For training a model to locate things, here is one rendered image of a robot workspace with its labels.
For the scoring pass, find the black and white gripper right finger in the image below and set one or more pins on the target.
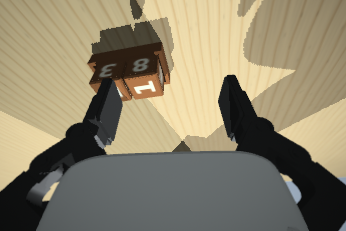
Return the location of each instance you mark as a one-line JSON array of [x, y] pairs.
[[323, 196]]

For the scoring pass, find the brown calendar cube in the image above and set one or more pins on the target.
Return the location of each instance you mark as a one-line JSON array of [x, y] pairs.
[[144, 77], [116, 72]]

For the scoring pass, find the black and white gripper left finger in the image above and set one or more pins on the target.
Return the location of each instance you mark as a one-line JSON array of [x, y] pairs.
[[21, 200]]

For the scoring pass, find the brown shallow tray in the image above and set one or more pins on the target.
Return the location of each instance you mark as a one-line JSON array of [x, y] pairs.
[[132, 53]]

